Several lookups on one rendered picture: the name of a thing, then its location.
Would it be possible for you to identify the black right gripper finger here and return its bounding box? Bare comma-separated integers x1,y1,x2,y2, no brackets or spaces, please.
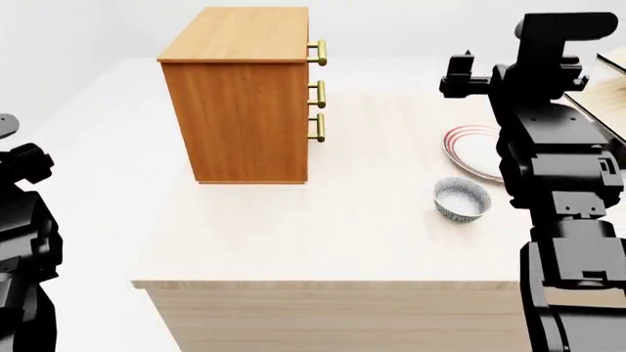
438,48,479,100
561,53,591,101

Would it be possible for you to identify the speckled grey ceramic bowl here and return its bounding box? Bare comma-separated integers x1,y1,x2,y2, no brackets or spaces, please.
432,176,492,225

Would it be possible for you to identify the orange wooden drawer cabinet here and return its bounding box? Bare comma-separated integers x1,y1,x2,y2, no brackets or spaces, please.
156,6,311,186

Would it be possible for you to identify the white plate with red rings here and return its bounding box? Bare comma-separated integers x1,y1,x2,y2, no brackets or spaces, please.
442,123,508,184

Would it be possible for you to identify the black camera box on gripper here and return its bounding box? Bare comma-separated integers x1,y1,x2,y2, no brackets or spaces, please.
514,12,620,42

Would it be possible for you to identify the brass drawer handle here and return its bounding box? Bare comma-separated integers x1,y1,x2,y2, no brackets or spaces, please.
307,111,327,144
307,79,328,110
306,38,329,67

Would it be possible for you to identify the grey round bracket plate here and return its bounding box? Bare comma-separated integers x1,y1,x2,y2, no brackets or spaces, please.
0,112,22,141

